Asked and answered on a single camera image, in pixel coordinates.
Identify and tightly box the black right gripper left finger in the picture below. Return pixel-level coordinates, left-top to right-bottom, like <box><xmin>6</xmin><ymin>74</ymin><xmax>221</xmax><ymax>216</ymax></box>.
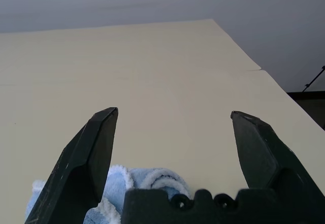
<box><xmin>24</xmin><ymin>107</ymin><xmax>119</xmax><ymax>224</ymax></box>

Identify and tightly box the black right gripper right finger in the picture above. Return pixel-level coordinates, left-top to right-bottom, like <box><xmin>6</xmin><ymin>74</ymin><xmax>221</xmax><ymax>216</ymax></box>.
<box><xmin>230</xmin><ymin>110</ymin><xmax>325</xmax><ymax>224</ymax></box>

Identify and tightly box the light blue fluffy rag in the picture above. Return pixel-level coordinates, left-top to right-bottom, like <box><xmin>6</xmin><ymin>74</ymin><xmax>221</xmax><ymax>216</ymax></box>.
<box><xmin>25</xmin><ymin>165</ymin><xmax>192</xmax><ymax>224</ymax></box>

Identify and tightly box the black camera tripod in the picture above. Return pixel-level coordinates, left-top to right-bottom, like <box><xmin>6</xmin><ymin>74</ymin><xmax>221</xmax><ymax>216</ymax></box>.
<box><xmin>302</xmin><ymin>66</ymin><xmax>325</xmax><ymax>93</ymax></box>

